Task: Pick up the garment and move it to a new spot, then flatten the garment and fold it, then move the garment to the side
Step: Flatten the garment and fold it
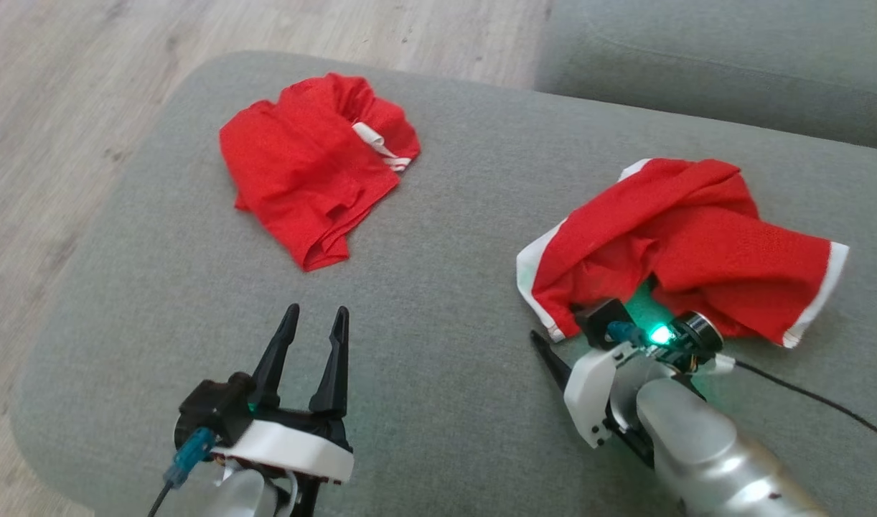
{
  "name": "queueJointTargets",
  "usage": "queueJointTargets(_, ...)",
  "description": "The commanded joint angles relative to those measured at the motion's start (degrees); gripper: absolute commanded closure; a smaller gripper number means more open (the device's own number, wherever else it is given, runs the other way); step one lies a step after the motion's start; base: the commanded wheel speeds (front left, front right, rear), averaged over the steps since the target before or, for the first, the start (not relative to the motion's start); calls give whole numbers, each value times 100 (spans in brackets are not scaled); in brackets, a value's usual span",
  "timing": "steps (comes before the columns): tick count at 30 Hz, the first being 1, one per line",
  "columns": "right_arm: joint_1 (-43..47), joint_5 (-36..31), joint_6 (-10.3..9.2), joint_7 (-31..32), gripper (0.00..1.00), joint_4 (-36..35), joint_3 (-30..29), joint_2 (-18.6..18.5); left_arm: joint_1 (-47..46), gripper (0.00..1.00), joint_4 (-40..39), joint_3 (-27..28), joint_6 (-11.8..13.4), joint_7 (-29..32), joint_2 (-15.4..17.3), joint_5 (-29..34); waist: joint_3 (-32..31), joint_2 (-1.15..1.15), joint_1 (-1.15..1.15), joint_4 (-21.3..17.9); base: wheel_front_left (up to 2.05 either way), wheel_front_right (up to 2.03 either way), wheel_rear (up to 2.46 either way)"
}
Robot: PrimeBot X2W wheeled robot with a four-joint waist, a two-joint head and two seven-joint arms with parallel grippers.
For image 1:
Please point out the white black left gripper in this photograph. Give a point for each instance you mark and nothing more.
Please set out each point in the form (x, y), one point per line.
(295, 445)

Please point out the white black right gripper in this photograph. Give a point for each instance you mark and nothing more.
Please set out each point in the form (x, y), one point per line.
(593, 391)

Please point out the red basketball jersey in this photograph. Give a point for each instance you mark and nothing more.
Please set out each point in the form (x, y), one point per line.
(302, 172)

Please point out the red shorts with white stripe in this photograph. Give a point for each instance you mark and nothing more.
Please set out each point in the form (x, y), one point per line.
(711, 237)

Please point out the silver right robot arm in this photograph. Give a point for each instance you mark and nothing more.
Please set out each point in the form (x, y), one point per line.
(704, 445)

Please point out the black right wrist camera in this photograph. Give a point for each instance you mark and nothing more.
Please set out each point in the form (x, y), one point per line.
(602, 319)

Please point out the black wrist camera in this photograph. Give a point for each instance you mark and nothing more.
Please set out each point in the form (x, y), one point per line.
(216, 409)
(602, 319)

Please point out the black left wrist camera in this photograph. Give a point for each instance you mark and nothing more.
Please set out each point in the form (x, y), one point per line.
(216, 409)

